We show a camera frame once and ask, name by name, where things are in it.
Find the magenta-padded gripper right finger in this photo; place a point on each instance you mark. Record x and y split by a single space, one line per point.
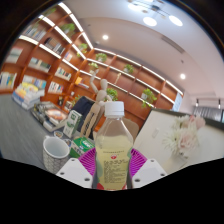
149 172

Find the wooden artist mannequin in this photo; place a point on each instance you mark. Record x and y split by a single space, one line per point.
95 113

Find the round recessed ceiling light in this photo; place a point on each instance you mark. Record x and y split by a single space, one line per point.
183 76
105 37

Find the stack of dark books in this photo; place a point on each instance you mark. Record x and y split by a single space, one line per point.
50 115

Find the wooden wall shelf unit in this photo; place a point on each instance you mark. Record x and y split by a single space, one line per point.
126 81

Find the white and pink flower bouquet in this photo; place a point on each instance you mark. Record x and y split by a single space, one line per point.
183 136

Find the dark metal railing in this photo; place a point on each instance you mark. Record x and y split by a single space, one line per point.
208 101

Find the multi-bulb ceiling lamp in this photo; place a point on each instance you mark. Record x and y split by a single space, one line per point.
156 15

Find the small green white carton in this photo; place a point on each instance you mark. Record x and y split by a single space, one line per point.
72 123

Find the white patterned ceramic mug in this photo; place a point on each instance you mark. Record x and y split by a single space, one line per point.
55 156

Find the ceiling air vent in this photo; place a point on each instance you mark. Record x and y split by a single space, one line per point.
173 44

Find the clear bottle with yellow drink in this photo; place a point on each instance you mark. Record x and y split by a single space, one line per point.
113 150

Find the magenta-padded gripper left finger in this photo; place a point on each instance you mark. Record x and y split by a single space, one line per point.
74 172

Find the dark blue chair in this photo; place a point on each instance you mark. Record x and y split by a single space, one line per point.
81 110

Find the beige chair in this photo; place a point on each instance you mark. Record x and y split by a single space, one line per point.
133 130

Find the stack of colourful books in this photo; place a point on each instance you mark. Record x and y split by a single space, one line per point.
28 96

